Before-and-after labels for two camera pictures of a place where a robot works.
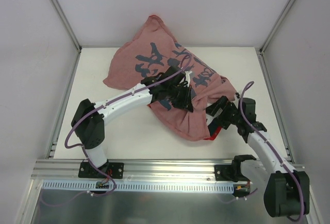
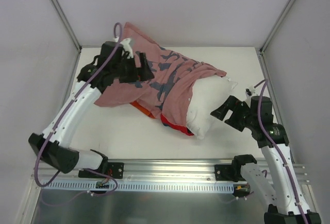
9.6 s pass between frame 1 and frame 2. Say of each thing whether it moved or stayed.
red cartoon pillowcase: moved
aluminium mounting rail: stayed
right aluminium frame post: stayed
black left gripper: moved
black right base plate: stayed
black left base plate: stayed
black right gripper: moved
